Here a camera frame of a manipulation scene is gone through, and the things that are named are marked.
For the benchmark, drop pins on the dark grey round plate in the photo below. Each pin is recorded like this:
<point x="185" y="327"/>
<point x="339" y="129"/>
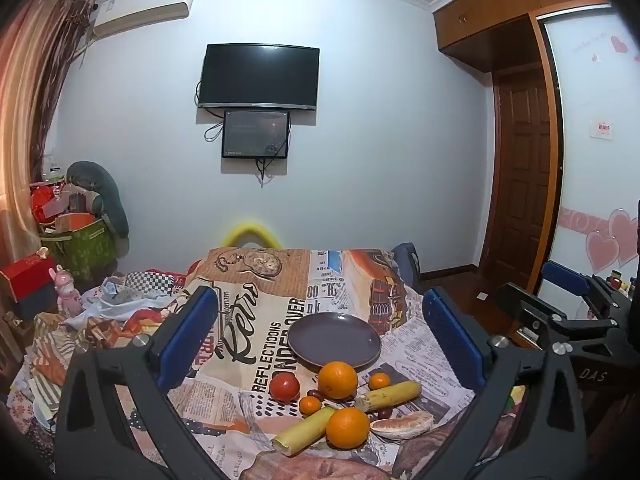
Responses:
<point x="334" y="340"/>

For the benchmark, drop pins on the brown striped curtain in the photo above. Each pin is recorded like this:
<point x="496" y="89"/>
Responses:
<point x="30" y="100"/>

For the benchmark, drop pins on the corn cob piece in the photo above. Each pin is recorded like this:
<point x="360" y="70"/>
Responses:
<point x="302" y="432"/>
<point x="390" y="396"/>

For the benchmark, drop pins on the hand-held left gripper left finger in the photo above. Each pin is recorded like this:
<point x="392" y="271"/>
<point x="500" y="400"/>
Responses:
<point x="192" y="330"/>

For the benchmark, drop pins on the yellow chair back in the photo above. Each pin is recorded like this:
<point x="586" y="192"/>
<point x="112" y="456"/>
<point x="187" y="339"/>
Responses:
<point x="250" y="232"/>

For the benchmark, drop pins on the pile of patterned cloths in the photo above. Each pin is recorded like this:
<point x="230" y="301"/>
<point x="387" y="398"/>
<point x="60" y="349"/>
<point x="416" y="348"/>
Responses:
<point x="100" y="320"/>

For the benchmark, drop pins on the wooden overhead cabinet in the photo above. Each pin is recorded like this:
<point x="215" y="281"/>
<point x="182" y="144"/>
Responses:
<point x="500" y="10"/>

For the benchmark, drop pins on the printed retro tablecloth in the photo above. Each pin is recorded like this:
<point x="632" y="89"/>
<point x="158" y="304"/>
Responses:
<point x="260" y="310"/>

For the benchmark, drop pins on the orange cardboard box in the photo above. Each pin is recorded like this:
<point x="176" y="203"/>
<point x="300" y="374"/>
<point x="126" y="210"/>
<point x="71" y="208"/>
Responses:
<point x="74" y="221"/>

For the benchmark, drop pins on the small black wall monitor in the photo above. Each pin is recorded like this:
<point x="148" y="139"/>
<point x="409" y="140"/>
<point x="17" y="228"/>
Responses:
<point x="256" y="134"/>

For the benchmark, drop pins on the red gift bag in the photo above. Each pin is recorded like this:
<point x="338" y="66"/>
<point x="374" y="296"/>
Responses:
<point x="45" y="202"/>

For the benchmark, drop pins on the green patterned box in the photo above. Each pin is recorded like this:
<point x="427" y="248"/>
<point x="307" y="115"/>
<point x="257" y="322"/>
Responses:
<point x="82" y="252"/>

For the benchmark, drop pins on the dark red jujube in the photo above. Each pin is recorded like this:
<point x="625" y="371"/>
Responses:
<point x="312" y="393"/>
<point x="384" y="413"/>

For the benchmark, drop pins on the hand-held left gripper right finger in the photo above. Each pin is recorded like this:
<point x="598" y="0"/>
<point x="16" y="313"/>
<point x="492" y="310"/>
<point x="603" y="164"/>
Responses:
<point x="450" y="340"/>

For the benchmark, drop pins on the peeled pomelo segment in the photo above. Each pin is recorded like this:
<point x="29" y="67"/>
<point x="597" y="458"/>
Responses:
<point x="402" y="425"/>

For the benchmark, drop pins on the black wall television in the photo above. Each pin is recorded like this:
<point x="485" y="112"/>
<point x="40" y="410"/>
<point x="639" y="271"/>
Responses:
<point x="259" y="76"/>

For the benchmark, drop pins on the red and white door sticker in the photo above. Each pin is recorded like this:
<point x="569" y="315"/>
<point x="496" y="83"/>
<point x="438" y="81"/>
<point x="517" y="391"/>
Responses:
<point x="602" y="128"/>

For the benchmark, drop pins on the white air conditioner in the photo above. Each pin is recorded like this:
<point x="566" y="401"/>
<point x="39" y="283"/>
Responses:
<point x="145" y="7"/>

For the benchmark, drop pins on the grey plush toy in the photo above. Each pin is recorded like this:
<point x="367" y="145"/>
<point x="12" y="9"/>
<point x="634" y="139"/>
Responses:
<point x="100" y="185"/>

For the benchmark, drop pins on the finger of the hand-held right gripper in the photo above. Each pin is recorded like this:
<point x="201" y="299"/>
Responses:
<point x="525" y="310"/>
<point x="565" y="274"/>

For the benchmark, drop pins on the red tomato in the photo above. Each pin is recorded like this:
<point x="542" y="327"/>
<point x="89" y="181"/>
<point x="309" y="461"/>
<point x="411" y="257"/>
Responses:
<point x="284" y="387"/>

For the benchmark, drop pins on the white heart-printed sliding door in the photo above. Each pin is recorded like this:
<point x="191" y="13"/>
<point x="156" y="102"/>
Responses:
<point x="590" y="170"/>

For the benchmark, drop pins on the large orange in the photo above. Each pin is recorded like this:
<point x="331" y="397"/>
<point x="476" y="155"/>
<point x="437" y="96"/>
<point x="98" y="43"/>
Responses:
<point x="347" y="428"/>
<point x="338" y="380"/>

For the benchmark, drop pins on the red gift box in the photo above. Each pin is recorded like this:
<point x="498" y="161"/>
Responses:
<point x="27" y="275"/>

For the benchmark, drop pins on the small tangerine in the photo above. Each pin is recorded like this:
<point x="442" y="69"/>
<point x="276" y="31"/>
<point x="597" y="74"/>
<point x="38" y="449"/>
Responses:
<point x="310" y="405"/>
<point x="379" y="381"/>

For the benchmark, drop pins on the brown wooden door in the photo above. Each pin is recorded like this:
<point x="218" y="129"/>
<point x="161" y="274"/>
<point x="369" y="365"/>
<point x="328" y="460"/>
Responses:
<point x="522" y="175"/>

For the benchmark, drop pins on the pink rabbit toy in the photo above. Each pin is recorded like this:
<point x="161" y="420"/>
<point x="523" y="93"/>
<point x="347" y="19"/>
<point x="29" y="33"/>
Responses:
<point x="66" y="295"/>

